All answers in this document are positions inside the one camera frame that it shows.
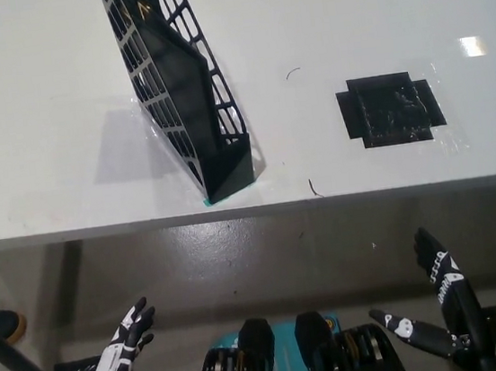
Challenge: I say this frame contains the robot left white black hand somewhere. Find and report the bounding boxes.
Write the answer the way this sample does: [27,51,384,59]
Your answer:
[66,295,164,371]

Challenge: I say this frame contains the robot right black white hand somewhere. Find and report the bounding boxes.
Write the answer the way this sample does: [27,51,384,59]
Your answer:
[359,219,496,368]

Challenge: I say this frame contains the black notebook with gold corners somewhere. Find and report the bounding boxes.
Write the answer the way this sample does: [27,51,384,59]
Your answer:
[119,0,222,162]

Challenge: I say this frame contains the black mesh file shelf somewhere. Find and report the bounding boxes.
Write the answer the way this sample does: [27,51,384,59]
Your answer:
[98,0,259,216]

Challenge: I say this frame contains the grey table leg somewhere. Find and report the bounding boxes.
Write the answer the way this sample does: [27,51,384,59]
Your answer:
[32,240,97,370]

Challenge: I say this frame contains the black shoe with tan sole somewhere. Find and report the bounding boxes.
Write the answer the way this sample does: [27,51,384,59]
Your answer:
[0,302,30,347]

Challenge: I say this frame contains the short thick dark thread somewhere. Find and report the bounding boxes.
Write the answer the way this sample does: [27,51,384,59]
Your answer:
[306,176,324,199]

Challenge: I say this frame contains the black tape patch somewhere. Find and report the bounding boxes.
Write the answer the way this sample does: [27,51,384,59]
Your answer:
[333,67,448,153]

